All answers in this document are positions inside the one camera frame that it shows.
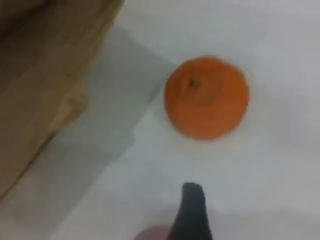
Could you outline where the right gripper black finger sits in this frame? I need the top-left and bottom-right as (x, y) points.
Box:
(167, 181), (214, 240)

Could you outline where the orange fruit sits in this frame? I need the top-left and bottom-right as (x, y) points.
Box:
(163, 55), (250, 140)

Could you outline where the brown jute bag with handle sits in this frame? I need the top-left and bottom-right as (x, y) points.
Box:
(0, 0), (126, 201)

